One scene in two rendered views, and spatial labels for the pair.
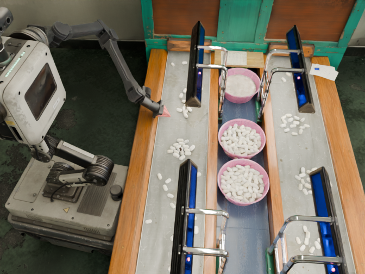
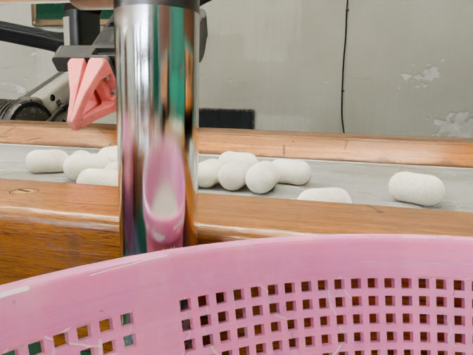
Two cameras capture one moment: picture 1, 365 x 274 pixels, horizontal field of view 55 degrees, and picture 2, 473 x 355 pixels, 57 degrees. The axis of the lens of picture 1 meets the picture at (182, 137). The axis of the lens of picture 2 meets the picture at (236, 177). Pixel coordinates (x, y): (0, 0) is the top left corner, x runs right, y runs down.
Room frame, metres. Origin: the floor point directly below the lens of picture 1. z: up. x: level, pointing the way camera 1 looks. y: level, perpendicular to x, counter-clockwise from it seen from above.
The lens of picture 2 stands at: (1.58, -0.36, 0.81)
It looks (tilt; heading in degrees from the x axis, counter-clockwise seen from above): 10 degrees down; 98
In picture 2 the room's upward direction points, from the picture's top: 1 degrees clockwise
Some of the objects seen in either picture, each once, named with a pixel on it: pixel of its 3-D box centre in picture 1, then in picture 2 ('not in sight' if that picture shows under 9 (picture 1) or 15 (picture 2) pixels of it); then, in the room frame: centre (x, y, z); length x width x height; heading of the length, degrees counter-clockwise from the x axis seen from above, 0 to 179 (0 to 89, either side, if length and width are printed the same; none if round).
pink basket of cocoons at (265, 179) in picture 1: (241, 184); not in sight; (0.91, -0.31, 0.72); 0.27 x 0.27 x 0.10
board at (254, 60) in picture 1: (239, 58); not in sight; (1.85, -0.38, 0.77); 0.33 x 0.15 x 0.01; 86
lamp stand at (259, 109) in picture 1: (278, 88); not in sight; (1.44, -0.55, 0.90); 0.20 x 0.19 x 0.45; 176
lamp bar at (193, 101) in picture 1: (196, 60); not in sight; (1.48, -0.08, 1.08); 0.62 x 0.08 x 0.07; 176
